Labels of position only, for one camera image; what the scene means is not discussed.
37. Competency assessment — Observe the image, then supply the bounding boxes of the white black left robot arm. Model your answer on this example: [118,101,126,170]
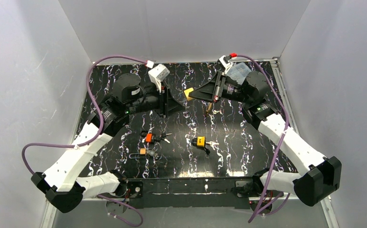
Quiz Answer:
[31,73,185,213]

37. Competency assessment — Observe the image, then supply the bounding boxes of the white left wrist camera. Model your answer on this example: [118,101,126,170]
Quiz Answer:
[145,60,170,94]

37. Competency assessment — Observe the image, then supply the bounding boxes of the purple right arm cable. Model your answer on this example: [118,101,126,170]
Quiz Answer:
[236,54,292,223]

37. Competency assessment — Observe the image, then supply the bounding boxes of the orange black padlock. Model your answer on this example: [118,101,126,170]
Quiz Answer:
[140,130,156,144]

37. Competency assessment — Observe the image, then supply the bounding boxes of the large brass padlock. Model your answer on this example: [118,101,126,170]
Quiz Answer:
[205,102,213,116]

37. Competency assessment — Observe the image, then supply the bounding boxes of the small brass padlock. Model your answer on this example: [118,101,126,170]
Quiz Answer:
[184,87,194,101]

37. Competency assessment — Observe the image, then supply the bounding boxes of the clear plastic screw box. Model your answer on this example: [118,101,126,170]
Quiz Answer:
[227,62,253,85]

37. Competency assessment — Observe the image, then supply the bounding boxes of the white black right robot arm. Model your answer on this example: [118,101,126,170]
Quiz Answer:
[185,71,342,207]

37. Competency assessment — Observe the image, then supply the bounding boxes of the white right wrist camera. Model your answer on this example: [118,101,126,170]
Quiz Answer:
[217,53,237,75]

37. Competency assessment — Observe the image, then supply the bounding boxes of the yellow padlock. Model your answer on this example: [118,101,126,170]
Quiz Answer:
[191,136,210,156]

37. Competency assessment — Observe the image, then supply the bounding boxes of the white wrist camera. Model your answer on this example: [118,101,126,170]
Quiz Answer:
[217,53,237,75]
[145,60,170,94]

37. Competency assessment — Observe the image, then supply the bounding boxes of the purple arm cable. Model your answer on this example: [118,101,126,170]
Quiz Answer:
[21,55,144,228]
[236,54,292,223]

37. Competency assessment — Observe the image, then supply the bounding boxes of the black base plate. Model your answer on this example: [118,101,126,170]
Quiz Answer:
[107,177,260,209]

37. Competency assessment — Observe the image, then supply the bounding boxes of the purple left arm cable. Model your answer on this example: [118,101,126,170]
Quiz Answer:
[21,55,144,228]

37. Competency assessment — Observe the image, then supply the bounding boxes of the long shackle orange padlock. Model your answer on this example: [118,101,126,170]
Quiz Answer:
[129,148,147,159]

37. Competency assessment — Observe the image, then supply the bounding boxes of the black head keys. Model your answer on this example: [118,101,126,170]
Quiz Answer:
[154,133,171,143]

